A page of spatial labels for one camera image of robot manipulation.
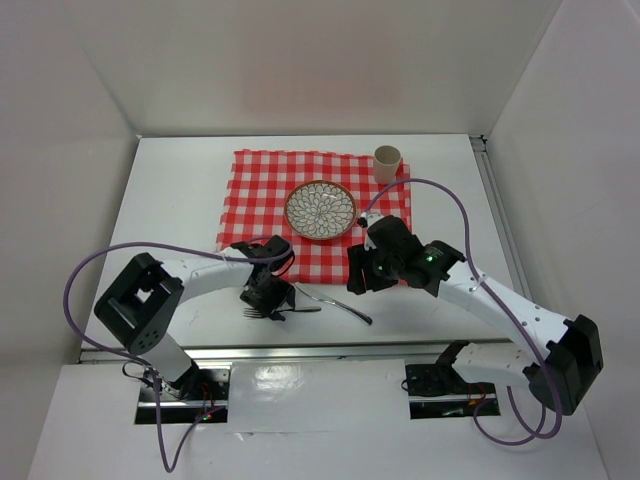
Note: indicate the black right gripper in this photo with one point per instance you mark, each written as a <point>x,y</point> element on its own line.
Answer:
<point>355,257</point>

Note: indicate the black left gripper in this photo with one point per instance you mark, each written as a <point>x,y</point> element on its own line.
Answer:
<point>283,291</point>

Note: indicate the floral patterned ceramic plate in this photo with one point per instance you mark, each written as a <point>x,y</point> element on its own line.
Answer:
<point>320,210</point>

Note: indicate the red white checkered cloth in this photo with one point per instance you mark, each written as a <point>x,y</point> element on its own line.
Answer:
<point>260,182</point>

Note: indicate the beige paper cup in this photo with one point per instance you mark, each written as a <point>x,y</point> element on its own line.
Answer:
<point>386,162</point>

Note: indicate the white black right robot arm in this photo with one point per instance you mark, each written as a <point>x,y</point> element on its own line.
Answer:
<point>556,358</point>

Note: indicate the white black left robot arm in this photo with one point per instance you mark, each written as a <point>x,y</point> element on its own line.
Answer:
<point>139,305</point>

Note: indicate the silver table knife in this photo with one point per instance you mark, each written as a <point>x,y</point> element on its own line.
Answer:
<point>321,297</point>

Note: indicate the silver fork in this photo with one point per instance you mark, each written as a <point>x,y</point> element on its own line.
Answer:
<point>278,315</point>

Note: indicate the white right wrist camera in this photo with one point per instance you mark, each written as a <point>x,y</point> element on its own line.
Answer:
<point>367,220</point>

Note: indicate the aluminium frame rail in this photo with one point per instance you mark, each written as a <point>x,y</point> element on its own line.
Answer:
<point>175,194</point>

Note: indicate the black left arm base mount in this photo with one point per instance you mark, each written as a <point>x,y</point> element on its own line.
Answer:
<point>205,396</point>

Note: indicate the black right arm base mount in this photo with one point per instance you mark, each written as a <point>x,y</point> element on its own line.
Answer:
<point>436,391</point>

